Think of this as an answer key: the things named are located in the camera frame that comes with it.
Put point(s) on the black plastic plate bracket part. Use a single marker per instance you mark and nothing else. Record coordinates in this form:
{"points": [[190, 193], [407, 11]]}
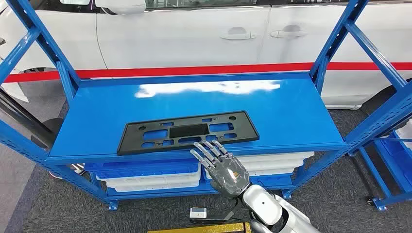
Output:
{"points": [[190, 130]]}

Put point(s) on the blue metal shelf rack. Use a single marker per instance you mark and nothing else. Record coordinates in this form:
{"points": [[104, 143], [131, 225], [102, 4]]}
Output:
{"points": [[193, 103]]}

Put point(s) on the blue wheeled shelf rack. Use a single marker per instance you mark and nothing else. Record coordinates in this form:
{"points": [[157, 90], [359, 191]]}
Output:
{"points": [[391, 160]]}

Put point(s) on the white car with red stripe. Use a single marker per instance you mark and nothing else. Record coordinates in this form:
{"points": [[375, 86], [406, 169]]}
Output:
{"points": [[180, 41]]}

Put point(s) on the yellow floor tape square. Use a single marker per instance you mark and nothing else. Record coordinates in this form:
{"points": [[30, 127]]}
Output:
{"points": [[193, 229]]}

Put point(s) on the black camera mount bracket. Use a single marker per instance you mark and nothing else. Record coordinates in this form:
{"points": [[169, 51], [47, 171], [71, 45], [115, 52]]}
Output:
{"points": [[222, 217]]}

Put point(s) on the chrome stanchion post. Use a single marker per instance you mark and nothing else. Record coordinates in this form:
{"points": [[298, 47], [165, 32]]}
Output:
{"points": [[19, 115]]}

